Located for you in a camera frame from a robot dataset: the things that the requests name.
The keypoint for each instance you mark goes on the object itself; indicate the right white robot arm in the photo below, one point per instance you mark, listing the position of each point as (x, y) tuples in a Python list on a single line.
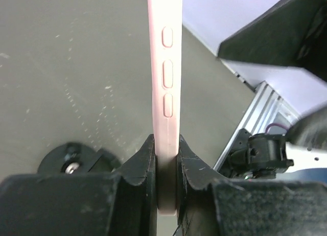
[(284, 128)]

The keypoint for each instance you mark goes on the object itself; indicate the black phone pink case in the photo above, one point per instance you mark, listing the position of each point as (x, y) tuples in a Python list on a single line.
[(165, 30)]

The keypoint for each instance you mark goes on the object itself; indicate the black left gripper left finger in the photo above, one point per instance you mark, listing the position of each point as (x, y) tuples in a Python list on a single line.
[(119, 203)]

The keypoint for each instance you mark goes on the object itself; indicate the black phone stand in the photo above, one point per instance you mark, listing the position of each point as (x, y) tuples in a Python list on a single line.
[(75, 157)]

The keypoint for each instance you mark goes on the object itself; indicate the right aluminium frame post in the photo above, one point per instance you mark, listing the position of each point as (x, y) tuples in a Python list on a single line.
[(266, 107)]

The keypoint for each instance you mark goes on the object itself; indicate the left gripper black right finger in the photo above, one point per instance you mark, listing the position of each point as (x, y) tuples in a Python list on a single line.
[(211, 204)]

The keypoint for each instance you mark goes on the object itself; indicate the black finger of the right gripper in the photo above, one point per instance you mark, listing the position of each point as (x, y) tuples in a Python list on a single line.
[(291, 33)]

